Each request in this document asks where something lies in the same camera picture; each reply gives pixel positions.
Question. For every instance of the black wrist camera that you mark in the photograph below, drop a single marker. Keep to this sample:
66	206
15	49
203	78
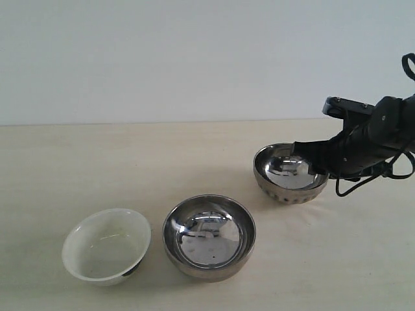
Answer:
342	108

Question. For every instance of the plain stainless steel bowl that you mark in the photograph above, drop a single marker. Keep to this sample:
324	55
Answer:
209	237

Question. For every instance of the white ceramic bowl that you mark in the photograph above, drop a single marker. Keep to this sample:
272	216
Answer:
107	247

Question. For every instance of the patterned stainless steel bowl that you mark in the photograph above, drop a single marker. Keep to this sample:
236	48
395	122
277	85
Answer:
288	179

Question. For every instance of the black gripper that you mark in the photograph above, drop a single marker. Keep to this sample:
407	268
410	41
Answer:
350	154

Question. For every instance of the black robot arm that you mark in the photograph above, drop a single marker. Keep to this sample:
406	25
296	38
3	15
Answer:
370	135

